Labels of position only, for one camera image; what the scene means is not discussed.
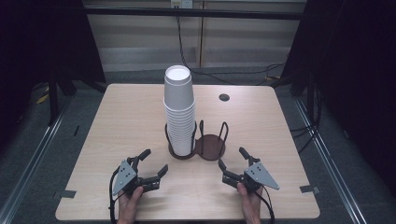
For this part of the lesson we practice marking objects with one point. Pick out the small black floor tape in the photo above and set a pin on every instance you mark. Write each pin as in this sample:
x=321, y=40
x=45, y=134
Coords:
x=76, y=130

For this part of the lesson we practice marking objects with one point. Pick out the person's right hand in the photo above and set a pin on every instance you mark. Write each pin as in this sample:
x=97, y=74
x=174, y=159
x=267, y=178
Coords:
x=251, y=205

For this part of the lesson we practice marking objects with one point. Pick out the white wall outlet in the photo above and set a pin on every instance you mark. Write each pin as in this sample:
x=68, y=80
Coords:
x=181, y=3

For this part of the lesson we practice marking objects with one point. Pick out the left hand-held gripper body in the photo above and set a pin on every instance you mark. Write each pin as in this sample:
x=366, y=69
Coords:
x=125, y=177

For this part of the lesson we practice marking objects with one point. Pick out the black curtain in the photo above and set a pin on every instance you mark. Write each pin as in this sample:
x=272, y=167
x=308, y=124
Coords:
x=358, y=77
x=40, y=43

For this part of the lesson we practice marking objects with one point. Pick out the yellow floor tape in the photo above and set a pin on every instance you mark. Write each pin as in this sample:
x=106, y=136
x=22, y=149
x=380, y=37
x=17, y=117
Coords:
x=42, y=99

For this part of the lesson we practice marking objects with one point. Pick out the stack of white paper cups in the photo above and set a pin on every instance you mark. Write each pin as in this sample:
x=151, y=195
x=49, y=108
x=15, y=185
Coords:
x=179, y=102

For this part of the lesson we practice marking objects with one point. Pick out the black horizontal bar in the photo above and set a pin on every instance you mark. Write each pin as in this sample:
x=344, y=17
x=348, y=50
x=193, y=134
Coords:
x=193, y=13

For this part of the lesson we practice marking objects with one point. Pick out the dark round table grommet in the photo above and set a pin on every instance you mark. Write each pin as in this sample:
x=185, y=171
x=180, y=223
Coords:
x=224, y=97

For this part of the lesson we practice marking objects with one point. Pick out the metal floor rail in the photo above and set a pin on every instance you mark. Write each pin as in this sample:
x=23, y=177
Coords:
x=34, y=155
x=330, y=155

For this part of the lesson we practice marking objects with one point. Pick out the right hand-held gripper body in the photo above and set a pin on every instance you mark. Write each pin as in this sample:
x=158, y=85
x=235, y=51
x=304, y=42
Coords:
x=260, y=175

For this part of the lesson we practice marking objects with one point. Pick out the grey tape strip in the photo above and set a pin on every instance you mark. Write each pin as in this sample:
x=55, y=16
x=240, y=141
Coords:
x=309, y=189
x=64, y=194

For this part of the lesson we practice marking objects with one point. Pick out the person's left hand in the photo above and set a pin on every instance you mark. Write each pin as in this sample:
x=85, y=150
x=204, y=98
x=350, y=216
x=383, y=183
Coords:
x=127, y=207

